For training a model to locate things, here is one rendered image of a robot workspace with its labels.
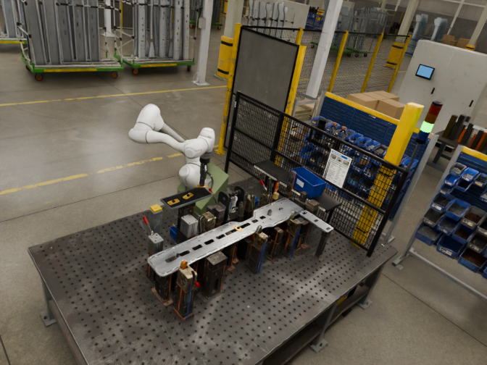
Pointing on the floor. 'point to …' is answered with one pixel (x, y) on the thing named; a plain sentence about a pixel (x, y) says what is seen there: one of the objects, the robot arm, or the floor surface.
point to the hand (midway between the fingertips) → (201, 181)
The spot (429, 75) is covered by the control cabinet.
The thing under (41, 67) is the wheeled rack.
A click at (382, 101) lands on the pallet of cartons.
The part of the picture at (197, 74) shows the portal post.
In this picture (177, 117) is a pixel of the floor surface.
